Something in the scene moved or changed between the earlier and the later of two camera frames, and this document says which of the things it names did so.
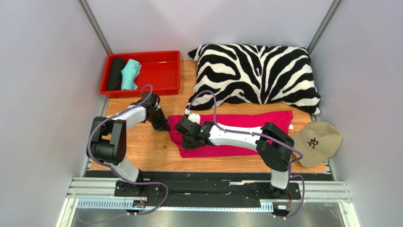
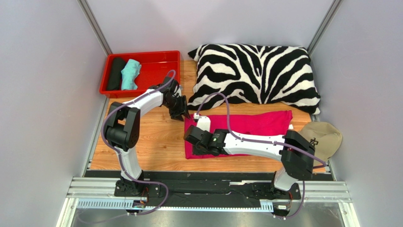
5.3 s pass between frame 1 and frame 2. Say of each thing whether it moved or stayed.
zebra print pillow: stayed
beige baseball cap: stayed
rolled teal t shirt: stayed
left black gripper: moved
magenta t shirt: moved
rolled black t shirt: stayed
